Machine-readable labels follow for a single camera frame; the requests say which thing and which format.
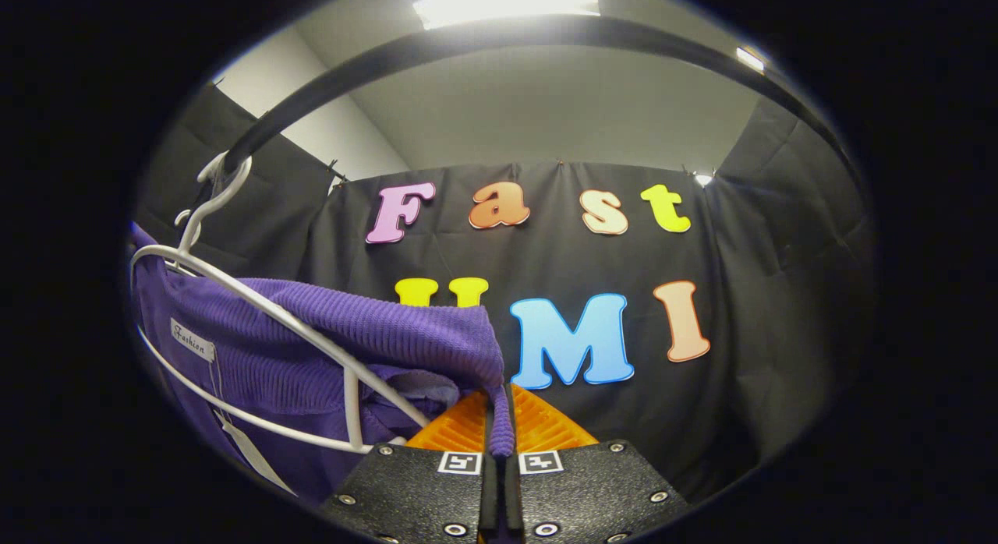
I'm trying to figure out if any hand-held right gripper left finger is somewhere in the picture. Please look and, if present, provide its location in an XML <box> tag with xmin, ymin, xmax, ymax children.
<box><xmin>320</xmin><ymin>391</ymin><xmax>501</xmax><ymax>544</ymax></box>

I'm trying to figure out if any purple ribbed jacket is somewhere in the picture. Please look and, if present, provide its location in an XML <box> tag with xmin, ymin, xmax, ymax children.
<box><xmin>129</xmin><ymin>221</ymin><xmax>515</xmax><ymax>507</ymax></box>

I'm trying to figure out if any black backdrop cloth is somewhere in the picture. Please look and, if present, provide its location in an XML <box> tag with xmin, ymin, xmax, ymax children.
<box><xmin>136</xmin><ymin>84</ymin><xmax>878</xmax><ymax>502</ymax></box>

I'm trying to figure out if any large ceiling light panel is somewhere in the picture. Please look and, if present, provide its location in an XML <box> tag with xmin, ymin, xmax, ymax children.
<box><xmin>412</xmin><ymin>0</ymin><xmax>602</xmax><ymax>31</ymax></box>

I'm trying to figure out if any white hanger with wire hook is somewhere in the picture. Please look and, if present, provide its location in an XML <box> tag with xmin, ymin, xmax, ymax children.
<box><xmin>129</xmin><ymin>150</ymin><xmax>431</xmax><ymax>456</ymax></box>

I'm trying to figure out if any black metal clothes rack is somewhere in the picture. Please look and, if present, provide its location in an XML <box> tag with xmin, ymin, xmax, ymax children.
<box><xmin>199</xmin><ymin>14</ymin><xmax>866</xmax><ymax>211</ymax></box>

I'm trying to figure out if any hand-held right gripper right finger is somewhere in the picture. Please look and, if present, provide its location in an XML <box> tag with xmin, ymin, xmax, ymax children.
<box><xmin>503</xmin><ymin>383</ymin><xmax>692</xmax><ymax>544</ymax></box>

